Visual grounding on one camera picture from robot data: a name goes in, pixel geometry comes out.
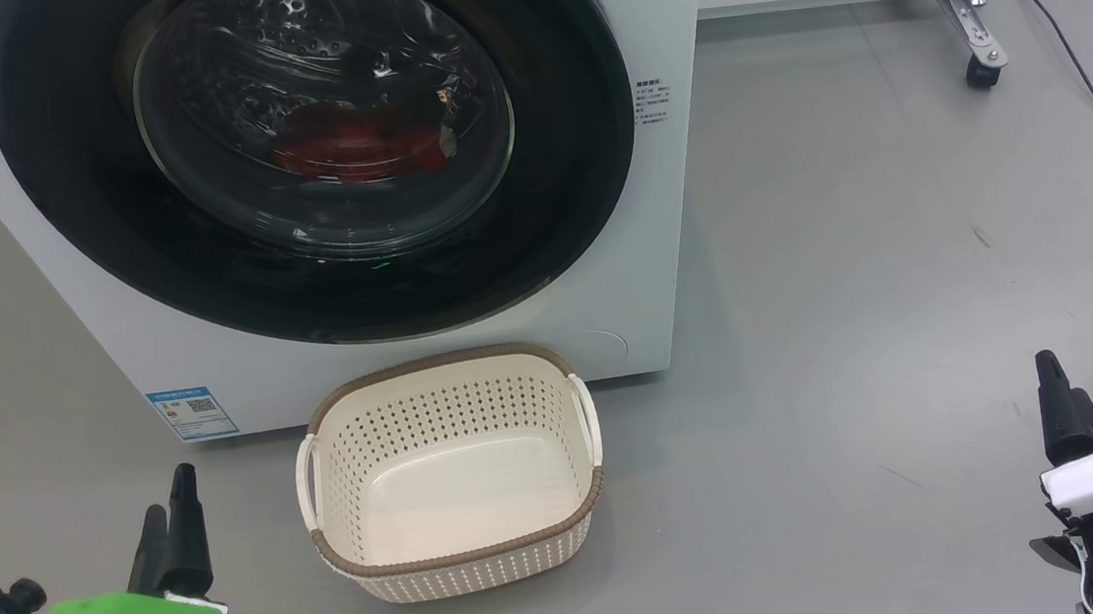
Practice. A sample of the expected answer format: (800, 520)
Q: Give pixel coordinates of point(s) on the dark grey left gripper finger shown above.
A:
(148, 559)
(190, 546)

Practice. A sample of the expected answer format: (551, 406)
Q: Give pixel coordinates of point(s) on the black round washer door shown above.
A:
(62, 191)

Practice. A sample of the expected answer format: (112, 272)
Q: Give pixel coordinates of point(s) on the red garment with white stripes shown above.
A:
(345, 149)

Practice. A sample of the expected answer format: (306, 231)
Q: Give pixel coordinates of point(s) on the cream perforated laundry basket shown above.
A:
(464, 492)

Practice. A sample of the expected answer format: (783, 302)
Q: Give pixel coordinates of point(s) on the white front-load washing machine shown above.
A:
(646, 259)

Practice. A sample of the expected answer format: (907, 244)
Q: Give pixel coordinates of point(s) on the blue energy label sticker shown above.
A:
(192, 413)

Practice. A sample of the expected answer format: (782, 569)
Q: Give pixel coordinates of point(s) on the black caster wheel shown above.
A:
(983, 74)

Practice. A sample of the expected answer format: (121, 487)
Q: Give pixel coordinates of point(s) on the small text sticker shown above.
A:
(652, 102)

